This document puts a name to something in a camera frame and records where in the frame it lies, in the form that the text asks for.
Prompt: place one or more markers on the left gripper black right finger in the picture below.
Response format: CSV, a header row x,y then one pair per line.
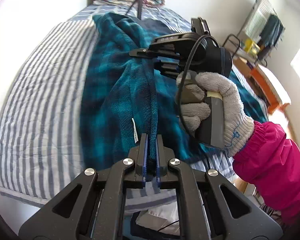
x,y
161,166

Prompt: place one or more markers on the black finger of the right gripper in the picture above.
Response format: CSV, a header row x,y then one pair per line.
x,y
167,69
147,53

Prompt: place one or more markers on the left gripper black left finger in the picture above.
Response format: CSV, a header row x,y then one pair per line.
x,y
141,161

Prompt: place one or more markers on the teal plaid fleece jacket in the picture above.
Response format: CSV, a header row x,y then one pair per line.
x,y
124,96

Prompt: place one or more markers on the pink jacket right forearm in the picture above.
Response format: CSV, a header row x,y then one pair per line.
x,y
271,162

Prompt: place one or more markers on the grey knit gloved right hand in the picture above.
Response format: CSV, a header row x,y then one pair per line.
x,y
238,127

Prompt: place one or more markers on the yellow box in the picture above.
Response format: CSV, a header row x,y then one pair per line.
x,y
251,47

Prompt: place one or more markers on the blue white striped quilt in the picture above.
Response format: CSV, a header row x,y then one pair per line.
x,y
40,145

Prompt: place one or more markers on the black camera tripod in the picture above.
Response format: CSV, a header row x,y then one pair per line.
x,y
139,8

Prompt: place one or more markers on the wall rack with clothes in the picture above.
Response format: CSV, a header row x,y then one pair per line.
x,y
265,28

